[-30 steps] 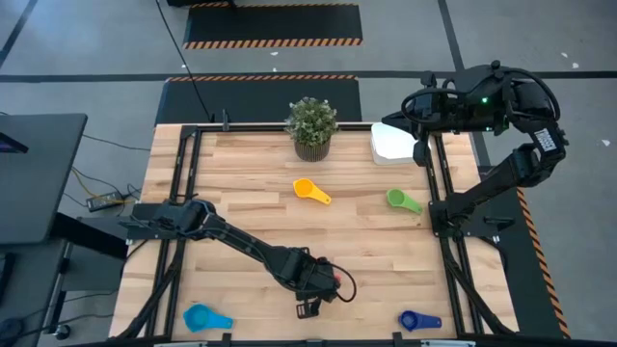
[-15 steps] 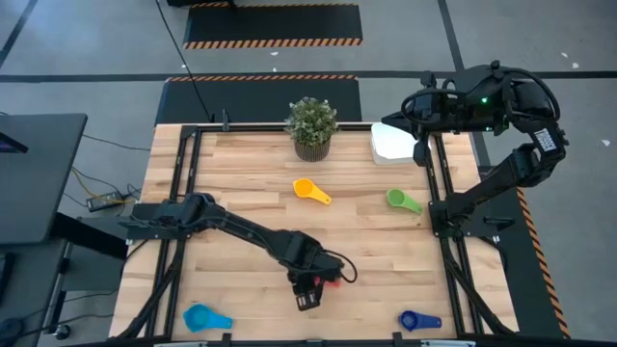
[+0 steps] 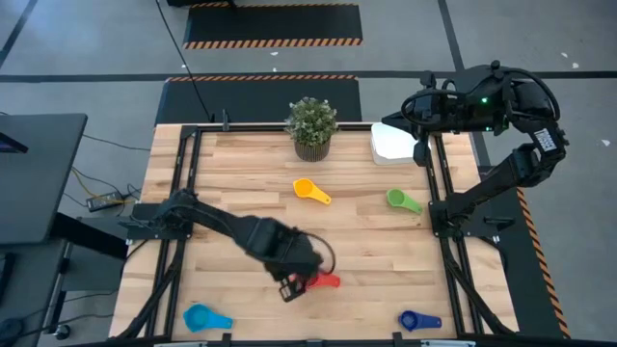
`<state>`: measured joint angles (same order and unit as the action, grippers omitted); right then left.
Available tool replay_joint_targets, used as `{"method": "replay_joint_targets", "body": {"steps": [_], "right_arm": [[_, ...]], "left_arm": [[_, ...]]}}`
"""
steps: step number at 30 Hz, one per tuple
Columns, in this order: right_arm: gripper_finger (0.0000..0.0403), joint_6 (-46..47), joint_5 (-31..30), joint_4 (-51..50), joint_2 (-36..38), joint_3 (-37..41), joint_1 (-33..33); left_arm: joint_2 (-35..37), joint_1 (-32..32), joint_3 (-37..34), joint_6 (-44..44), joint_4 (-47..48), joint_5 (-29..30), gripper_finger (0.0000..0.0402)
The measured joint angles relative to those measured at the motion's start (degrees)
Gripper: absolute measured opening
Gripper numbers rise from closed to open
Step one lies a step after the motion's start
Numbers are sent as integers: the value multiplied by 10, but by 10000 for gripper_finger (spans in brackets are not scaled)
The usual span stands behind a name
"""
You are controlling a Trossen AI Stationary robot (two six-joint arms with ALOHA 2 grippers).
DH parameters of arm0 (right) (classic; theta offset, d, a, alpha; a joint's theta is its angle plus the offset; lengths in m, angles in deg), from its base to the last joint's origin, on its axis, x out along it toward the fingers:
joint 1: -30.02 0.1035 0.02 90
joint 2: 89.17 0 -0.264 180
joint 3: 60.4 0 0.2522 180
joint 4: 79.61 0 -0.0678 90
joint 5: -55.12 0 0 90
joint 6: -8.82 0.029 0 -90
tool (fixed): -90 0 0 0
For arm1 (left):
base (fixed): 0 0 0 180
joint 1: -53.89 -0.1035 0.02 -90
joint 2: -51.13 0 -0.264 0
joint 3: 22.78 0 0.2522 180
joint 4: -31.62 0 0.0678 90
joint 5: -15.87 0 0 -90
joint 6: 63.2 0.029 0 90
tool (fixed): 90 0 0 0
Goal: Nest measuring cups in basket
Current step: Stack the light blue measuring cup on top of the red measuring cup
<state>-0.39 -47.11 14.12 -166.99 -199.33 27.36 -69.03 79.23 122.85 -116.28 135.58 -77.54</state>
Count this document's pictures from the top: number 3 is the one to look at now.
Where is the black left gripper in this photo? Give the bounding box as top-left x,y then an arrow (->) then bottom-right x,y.
262,233 -> 325,304

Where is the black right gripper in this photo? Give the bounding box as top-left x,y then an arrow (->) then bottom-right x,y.
380,88 -> 483,168

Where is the red measuring cup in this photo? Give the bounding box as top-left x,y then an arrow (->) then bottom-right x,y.
288,272 -> 341,296

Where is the green measuring cup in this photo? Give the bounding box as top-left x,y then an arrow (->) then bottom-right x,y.
386,188 -> 424,216

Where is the light blue measuring cup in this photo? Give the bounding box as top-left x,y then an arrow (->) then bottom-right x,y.
182,303 -> 234,334

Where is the yellow measuring cup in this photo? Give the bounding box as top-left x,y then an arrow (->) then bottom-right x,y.
292,177 -> 333,206

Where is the dark blue measuring cup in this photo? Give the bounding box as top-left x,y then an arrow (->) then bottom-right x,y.
397,309 -> 443,333

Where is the white plastic basket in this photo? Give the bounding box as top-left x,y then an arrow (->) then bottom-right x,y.
369,121 -> 421,167

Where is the potted plant in ribbed pot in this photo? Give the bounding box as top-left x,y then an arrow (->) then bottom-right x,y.
283,95 -> 340,163

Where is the black hazard-striped floor mat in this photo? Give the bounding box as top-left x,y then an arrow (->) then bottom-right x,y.
153,74 -> 362,125
181,2 -> 363,50

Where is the black platform with hazard stripe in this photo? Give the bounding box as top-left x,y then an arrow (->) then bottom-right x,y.
476,166 -> 573,338

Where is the black power adapter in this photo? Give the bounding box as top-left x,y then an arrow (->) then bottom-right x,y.
86,191 -> 124,213

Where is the black side desk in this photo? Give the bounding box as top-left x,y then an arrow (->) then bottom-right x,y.
0,113 -> 89,247

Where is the dark screen edge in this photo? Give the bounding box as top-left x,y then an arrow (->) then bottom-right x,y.
0,130 -> 29,155

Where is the black metal table frame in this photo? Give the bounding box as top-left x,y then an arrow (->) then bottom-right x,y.
115,122 -> 520,347

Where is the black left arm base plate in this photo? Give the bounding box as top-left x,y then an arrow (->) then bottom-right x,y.
118,201 -> 194,241

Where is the long black cable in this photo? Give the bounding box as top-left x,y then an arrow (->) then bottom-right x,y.
153,0 -> 216,122

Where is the yellow floor cable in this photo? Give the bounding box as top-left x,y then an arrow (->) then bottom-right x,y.
70,166 -> 139,203

